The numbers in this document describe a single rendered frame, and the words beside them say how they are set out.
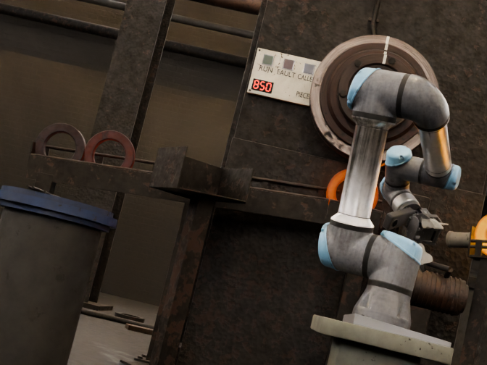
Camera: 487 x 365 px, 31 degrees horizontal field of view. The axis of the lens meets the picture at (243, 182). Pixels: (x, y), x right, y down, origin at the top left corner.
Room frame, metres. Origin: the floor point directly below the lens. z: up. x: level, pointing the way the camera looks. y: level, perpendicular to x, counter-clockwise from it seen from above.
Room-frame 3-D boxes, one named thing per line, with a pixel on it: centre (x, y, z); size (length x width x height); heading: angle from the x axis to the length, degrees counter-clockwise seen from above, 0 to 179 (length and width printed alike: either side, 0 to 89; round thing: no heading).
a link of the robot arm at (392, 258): (2.26, -0.43, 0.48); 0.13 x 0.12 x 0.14; 67
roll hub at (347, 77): (3.03, -0.39, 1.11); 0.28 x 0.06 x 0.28; 86
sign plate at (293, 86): (3.26, -0.06, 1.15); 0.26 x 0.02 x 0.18; 86
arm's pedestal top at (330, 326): (2.25, -0.42, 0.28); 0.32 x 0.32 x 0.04; 88
